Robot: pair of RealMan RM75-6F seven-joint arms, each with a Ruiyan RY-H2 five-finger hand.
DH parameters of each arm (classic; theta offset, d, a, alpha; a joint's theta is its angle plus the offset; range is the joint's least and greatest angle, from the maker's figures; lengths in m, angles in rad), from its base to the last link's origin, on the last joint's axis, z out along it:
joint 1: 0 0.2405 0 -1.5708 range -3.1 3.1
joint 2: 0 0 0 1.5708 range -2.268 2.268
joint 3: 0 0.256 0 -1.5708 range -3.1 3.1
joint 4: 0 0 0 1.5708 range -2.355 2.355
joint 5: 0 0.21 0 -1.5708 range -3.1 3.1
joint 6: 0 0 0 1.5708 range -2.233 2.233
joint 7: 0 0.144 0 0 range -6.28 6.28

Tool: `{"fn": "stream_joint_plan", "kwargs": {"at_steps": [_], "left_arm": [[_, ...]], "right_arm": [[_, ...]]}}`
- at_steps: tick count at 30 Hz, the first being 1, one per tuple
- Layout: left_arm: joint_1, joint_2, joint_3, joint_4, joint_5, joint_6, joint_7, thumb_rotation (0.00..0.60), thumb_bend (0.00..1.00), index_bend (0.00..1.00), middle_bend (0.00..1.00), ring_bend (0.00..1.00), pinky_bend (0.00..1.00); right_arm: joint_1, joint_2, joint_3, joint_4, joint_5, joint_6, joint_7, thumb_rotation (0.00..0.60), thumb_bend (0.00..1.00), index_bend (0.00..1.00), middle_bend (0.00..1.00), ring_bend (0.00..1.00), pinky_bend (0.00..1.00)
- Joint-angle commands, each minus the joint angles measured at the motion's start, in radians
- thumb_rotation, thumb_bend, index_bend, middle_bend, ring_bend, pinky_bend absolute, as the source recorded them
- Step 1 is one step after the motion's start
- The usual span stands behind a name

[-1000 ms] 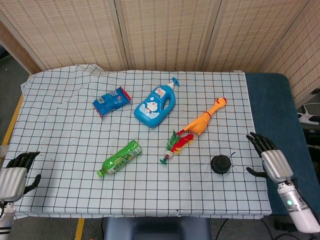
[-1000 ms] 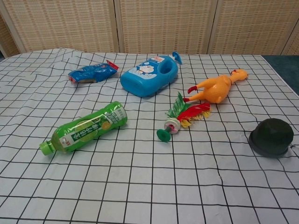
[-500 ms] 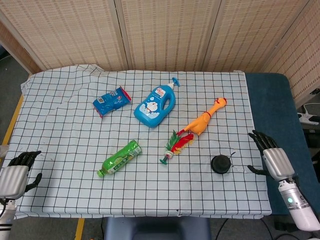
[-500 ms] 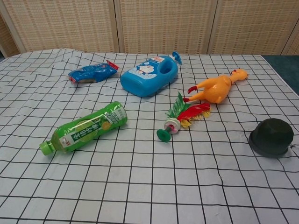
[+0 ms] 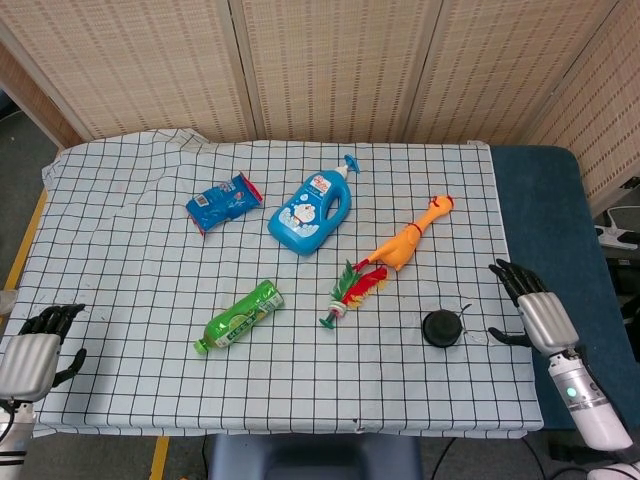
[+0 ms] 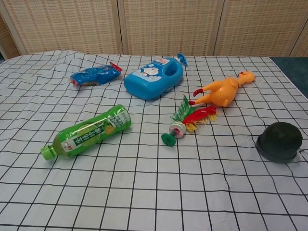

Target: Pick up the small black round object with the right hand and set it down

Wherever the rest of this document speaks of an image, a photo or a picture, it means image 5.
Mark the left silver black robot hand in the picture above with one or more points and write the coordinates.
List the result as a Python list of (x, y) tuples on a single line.
[(27, 362)]

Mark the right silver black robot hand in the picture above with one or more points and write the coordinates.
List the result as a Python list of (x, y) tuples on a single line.
[(547, 322)]

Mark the black bowl with dice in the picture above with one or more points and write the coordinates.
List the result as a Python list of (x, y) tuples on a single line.
[(458, 339)]

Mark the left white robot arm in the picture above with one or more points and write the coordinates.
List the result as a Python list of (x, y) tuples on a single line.
[(12, 440)]

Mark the orange rubber chicken toy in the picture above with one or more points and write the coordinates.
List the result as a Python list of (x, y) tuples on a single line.
[(400, 247)]

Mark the colourful feather shuttlecock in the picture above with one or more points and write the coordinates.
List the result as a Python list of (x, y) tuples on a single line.
[(362, 287)]

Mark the green tea bottle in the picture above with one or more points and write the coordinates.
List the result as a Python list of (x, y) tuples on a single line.
[(240, 320)]

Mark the black white checkered tablecloth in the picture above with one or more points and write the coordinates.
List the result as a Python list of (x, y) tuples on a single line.
[(250, 380)]

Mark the blue snack bag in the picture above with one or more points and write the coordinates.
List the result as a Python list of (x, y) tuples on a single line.
[(220, 205)]

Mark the blue detergent bottle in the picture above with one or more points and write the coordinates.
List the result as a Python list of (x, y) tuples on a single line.
[(305, 215)]

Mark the dark blue chair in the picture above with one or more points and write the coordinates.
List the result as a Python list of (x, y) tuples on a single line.
[(315, 457)]

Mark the bamboo folding screen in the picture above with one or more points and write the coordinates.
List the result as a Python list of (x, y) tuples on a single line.
[(350, 65)]

